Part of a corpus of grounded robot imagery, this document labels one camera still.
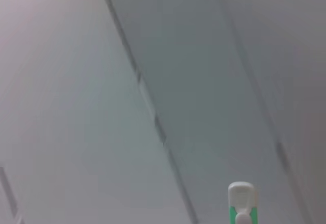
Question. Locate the green utility knife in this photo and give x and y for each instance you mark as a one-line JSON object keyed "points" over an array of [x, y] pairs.
{"points": [[242, 201]]}

